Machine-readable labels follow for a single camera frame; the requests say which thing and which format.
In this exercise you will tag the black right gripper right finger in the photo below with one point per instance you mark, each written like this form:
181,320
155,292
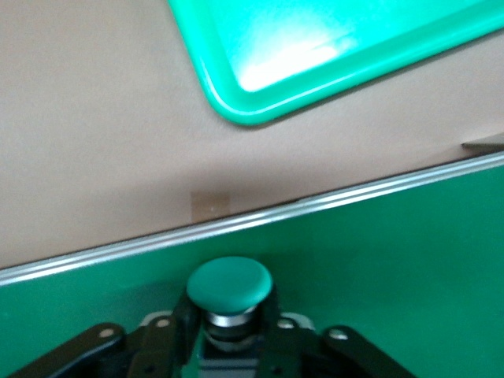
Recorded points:
283,346

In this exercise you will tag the green push button switch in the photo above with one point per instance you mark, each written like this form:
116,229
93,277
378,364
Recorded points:
228,285

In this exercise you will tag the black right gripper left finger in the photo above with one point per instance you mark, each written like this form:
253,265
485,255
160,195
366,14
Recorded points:
169,346

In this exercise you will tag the green plastic tray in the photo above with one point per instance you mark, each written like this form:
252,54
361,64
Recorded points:
315,59

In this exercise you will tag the green conveyor belt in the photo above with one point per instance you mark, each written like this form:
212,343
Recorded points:
393,256

